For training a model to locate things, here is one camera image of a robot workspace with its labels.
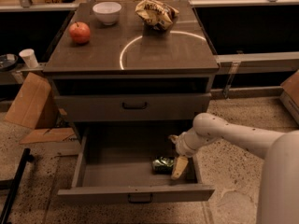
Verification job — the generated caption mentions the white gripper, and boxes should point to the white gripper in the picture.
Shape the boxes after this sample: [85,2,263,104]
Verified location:
[168,131,206,180]

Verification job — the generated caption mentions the green soda can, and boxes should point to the green soda can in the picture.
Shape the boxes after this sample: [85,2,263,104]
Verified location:
[152,156,175,175]

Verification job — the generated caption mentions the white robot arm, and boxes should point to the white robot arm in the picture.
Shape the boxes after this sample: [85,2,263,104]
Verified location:
[169,113,299,224]

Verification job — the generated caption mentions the closed grey top drawer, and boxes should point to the closed grey top drawer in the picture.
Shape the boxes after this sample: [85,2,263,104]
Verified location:
[55,93,211,122]

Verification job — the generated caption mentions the open grey middle drawer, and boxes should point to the open grey middle drawer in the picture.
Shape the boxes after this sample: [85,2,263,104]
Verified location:
[58,120,215,203]

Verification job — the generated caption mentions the grey drawer cabinet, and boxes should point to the grey drawer cabinet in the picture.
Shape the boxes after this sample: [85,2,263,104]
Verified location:
[44,0,219,137]

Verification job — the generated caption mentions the cardboard box at right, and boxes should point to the cardboard box at right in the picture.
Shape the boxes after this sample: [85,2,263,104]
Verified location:
[279,70,299,124]

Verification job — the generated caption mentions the flat cardboard sheet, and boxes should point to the flat cardboard sheet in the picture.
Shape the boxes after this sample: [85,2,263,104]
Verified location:
[20,128,75,145]

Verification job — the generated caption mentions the yellow chip bag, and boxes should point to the yellow chip bag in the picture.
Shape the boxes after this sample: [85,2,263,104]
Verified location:
[135,0,179,31]

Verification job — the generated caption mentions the brown cardboard box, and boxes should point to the brown cardboard box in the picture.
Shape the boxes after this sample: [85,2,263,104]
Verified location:
[5,73,58,129]

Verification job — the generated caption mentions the white bowl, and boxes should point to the white bowl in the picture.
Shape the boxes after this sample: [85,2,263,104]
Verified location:
[93,2,121,25]

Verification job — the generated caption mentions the red apple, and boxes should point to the red apple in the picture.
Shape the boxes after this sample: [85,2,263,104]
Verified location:
[68,21,91,44]

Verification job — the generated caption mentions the black metal stand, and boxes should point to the black metal stand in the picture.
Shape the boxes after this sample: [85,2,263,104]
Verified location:
[0,148,34,224]

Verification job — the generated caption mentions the white paper cup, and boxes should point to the white paper cup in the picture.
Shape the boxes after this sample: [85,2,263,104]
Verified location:
[19,49,39,68]

